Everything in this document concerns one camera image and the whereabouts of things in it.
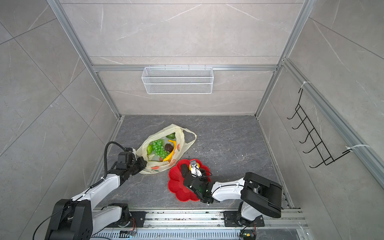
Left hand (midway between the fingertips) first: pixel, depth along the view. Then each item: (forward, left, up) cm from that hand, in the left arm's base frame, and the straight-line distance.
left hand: (146, 158), depth 89 cm
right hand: (-8, -29, -2) cm, 30 cm away
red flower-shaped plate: (-15, -18, -6) cm, 24 cm away
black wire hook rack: (-12, -83, +27) cm, 88 cm away
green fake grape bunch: (+8, -6, -1) cm, 10 cm away
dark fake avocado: (-8, -23, -1) cm, 24 cm away
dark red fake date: (+8, -12, -1) cm, 15 cm away
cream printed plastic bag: (-6, -5, +1) cm, 8 cm away
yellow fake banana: (+2, -13, -3) cm, 14 cm away
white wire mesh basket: (+46, -20, +24) cm, 55 cm away
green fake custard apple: (+6, -1, 0) cm, 6 cm away
